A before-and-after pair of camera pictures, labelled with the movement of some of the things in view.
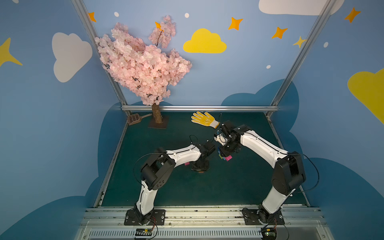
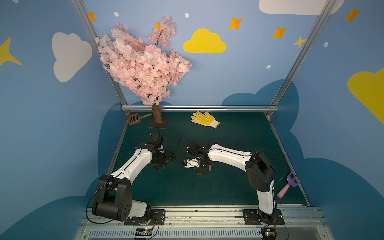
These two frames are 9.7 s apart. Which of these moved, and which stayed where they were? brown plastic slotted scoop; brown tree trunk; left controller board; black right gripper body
Moved: black right gripper body
Stayed: brown tree trunk; left controller board; brown plastic slotted scoop
